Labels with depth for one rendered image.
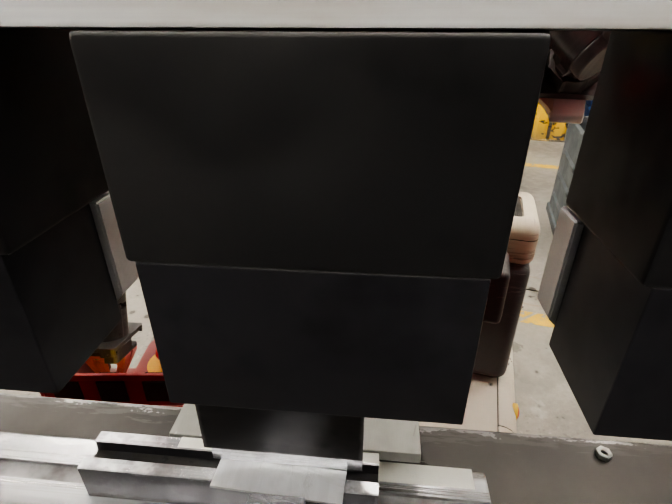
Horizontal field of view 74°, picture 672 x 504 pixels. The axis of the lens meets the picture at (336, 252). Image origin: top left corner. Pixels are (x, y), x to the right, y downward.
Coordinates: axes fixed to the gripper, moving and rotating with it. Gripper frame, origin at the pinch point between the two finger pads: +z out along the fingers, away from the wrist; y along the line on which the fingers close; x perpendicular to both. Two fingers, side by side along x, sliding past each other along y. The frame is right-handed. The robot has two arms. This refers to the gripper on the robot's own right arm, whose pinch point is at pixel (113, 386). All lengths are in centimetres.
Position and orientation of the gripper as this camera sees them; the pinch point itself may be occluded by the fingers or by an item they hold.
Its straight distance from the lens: 83.4
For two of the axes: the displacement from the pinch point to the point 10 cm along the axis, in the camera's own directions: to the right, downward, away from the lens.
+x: 10.0, 0.3, 0.1
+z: -0.3, 9.7, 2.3
